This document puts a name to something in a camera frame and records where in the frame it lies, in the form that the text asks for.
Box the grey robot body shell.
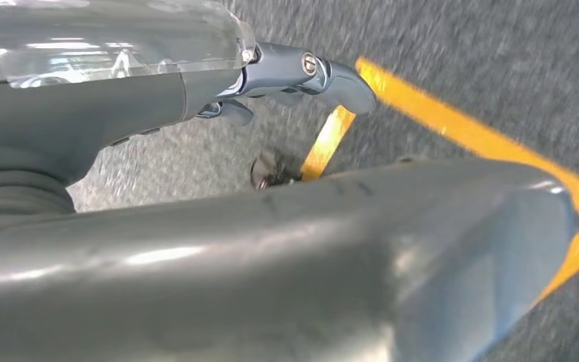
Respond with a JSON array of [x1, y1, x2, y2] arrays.
[[0, 158, 577, 362]]

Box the yellow floor tape square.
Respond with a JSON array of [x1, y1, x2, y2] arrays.
[[299, 56, 579, 303]]

